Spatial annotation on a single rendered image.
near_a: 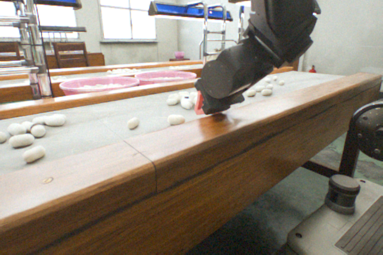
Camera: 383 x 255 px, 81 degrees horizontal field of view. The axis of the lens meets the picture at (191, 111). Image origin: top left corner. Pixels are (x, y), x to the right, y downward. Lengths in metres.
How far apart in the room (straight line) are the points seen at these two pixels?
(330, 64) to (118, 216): 4.87
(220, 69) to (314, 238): 0.48
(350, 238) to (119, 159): 0.56
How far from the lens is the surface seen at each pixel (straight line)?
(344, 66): 4.97
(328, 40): 5.02
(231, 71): 0.30
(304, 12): 0.30
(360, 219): 0.77
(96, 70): 1.39
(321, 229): 0.69
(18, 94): 0.97
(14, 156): 0.44
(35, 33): 0.70
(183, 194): 0.35
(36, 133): 0.49
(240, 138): 0.39
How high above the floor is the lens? 0.91
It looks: 17 degrees down
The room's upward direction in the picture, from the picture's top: straight up
